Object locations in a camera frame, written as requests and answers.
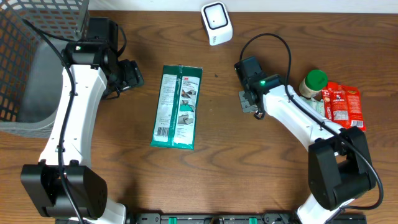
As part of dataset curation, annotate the green lid jar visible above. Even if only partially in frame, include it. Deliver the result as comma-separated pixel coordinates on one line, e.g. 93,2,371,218
299,70,328,98

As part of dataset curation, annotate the light teal wipes pack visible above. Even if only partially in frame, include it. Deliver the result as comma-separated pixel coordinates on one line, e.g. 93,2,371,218
300,96,325,116

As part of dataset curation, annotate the green white packet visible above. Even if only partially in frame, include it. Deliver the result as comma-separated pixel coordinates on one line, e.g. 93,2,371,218
150,65,203,150

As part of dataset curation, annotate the narrow red stick packet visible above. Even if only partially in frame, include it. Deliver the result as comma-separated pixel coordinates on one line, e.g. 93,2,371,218
322,88,333,121

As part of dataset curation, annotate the red snack packet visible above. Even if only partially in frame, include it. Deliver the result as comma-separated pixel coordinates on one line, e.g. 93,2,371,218
325,82,366,131

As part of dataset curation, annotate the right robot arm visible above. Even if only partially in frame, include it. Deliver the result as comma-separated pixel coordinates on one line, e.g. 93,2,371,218
234,57,377,223

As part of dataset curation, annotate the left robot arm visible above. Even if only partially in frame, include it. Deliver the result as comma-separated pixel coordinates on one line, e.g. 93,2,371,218
21,17,144,224

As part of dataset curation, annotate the white barcode scanner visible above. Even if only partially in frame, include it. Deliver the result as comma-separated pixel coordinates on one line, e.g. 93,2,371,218
201,1,233,46

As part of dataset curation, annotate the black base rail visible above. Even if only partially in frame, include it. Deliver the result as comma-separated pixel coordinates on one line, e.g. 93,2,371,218
126,213,299,224

